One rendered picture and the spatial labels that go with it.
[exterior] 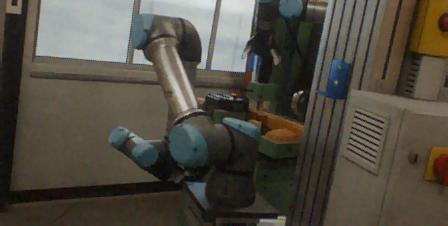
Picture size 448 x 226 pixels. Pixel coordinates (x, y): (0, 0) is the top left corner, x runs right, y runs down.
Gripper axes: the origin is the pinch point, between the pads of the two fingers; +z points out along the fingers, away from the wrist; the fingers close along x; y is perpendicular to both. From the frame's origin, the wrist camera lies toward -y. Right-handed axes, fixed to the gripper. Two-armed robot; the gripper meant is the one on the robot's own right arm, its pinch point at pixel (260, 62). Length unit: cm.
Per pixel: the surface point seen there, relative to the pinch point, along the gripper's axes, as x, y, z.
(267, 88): 3.6, -4.6, 17.5
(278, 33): 3.8, -14.0, -4.8
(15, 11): -138, -41, 35
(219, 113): -11.3, 18.9, 13.8
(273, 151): 12.7, 29.6, 16.2
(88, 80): -110, -54, 89
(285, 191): 20, 26, 43
